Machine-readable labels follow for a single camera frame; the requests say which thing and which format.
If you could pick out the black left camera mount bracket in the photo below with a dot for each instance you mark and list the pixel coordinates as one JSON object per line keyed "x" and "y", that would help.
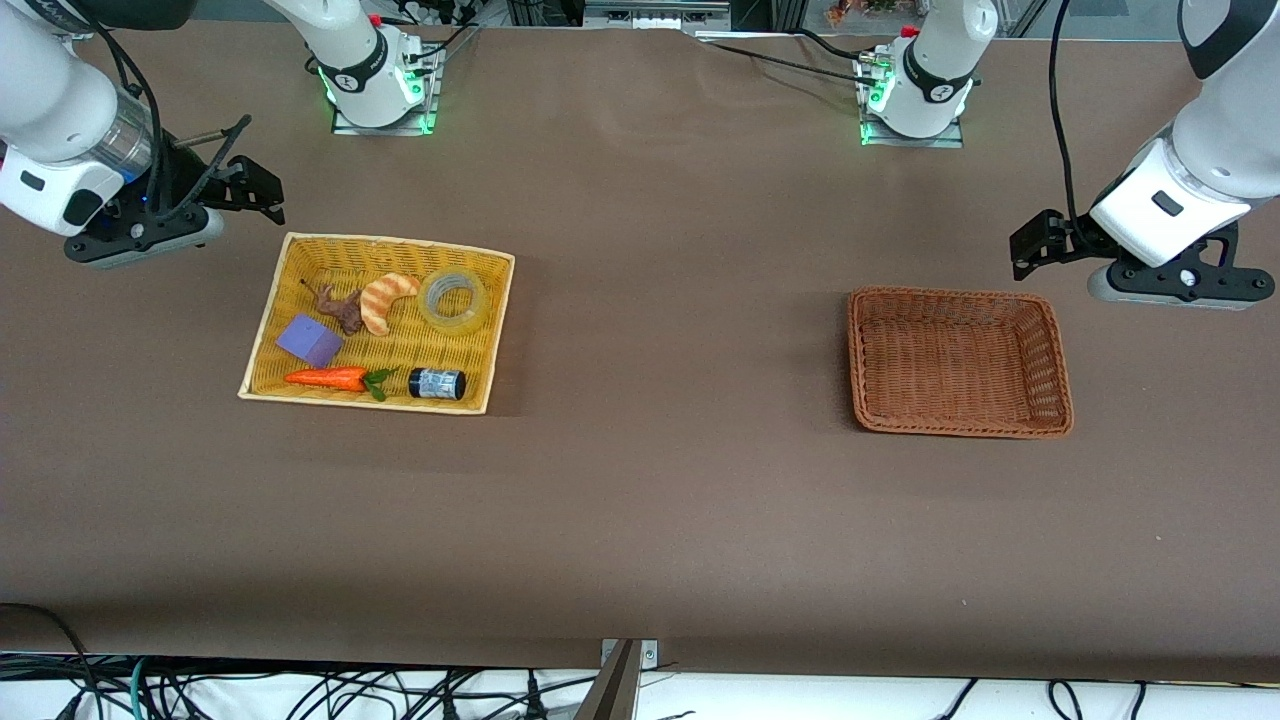
{"x": 1225, "y": 275}

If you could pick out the brown toy root figure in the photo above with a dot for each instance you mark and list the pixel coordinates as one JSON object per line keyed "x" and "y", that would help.
{"x": 345, "y": 310}

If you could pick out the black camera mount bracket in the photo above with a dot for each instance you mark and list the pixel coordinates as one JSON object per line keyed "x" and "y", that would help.
{"x": 130, "y": 232}
{"x": 1225, "y": 275}

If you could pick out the black right camera mount bracket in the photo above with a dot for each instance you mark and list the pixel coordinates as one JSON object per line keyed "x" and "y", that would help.
{"x": 130, "y": 232}

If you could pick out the dark camera stand post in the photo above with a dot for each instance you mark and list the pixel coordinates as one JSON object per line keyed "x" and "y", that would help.
{"x": 610, "y": 695}

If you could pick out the orange background object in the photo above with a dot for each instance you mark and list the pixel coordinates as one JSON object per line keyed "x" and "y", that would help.
{"x": 850, "y": 8}

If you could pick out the clear yellowish tape roll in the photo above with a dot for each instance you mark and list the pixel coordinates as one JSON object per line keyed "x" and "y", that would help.
{"x": 432, "y": 312}

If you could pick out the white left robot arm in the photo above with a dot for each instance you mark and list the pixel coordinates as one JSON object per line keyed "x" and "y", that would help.
{"x": 1220, "y": 150}

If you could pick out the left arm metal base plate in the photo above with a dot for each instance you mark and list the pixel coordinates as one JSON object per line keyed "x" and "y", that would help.
{"x": 950, "y": 135}

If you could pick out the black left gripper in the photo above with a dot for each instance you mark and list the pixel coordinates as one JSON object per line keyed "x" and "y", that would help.
{"x": 1071, "y": 236}

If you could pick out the purple foam block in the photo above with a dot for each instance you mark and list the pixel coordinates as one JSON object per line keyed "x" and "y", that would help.
{"x": 308, "y": 340}

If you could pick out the yellow wicker basket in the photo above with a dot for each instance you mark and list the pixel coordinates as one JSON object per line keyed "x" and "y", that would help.
{"x": 440, "y": 350}

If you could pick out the small black labelled jar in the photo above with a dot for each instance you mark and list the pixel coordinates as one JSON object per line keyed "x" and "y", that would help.
{"x": 437, "y": 383}

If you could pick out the brown wicker basket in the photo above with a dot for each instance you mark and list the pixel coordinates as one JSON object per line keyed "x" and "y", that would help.
{"x": 960, "y": 360}

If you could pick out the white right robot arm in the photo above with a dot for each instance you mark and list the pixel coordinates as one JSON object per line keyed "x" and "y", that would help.
{"x": 50, "y": 90}

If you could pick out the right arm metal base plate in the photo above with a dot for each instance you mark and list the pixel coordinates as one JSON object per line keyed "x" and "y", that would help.
{"x": 432, "y": 95}

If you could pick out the metal table edge bracket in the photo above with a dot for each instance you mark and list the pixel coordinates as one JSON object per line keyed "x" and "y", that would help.
{"x": 650, "y": 655}

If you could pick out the toy croissant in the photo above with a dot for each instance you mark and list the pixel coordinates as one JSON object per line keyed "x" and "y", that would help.
{"x": 380, "y": 300}

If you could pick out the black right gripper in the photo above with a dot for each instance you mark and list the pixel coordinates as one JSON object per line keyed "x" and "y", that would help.
{"x": 188, "y": 180}

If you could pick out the orange toy carrot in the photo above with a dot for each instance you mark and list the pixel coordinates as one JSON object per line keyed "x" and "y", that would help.
{"x": 325, "y": 378}

